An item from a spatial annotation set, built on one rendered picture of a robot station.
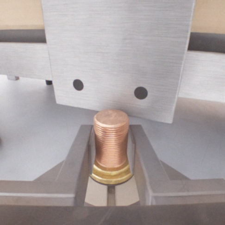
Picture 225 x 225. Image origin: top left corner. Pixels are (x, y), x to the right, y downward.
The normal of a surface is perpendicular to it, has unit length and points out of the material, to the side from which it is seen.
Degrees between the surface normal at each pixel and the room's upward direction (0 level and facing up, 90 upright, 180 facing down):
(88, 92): 90
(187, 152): 180
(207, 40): 90
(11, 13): 90
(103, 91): 90
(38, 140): 180
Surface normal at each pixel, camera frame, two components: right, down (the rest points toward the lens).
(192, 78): -0.33, 0.45
